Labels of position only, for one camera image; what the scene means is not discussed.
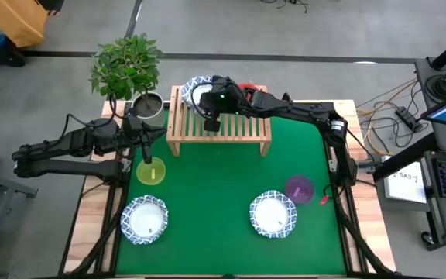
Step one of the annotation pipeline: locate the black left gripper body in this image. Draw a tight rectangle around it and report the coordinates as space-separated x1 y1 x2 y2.
123 115 153 165

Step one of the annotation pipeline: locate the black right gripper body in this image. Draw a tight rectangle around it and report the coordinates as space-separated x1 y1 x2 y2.
201 75 245 133

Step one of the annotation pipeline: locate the orange translucent plastic bowl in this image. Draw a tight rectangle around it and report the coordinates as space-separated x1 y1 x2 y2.
237 81 261 98

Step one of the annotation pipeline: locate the yellow translucent plastic bowl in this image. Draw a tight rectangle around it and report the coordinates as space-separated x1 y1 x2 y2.
136 156 167 186

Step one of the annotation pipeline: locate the blue patterned paper bowl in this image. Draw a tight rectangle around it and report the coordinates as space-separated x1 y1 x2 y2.
180 74 216 114
249 189 298 239
119 194 170 246

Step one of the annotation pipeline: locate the purple translucent plastic bowl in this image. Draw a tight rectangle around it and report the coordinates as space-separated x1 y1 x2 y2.
284 174 316 205

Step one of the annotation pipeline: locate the slatted wooden shelf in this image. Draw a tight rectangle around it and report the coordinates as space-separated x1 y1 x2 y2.
166 84 273 158

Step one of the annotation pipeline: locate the white plant pot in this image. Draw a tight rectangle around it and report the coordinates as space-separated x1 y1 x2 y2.
130 91 166 131

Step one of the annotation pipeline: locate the green leafy plant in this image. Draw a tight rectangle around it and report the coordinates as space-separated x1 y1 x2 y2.
89 33 165 102

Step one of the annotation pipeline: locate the green table mat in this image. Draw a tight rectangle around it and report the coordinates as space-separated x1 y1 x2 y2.
115 106 347 276

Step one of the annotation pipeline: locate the orange-yellow box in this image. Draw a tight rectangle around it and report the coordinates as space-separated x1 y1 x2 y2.
0 0 50 48

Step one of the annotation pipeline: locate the black power strip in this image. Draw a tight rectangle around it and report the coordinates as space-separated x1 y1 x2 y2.
394 106 421 133

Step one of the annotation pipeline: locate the white labelled box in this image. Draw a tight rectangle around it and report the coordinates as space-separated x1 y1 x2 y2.
381 154 428 205

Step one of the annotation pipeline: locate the black floor cable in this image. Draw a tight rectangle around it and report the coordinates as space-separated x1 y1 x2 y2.
260 0 309 14

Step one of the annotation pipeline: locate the yellow cable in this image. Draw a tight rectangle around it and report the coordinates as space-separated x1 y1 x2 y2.
362 112 393 156

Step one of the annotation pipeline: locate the orange cable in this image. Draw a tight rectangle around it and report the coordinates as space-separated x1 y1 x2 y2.
356 79 417 109

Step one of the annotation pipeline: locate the black aluminium table frame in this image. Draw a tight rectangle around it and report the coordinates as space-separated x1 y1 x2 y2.
58 101 396 279

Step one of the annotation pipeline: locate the coiled black cable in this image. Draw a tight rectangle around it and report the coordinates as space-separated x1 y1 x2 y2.
424 73 446 102

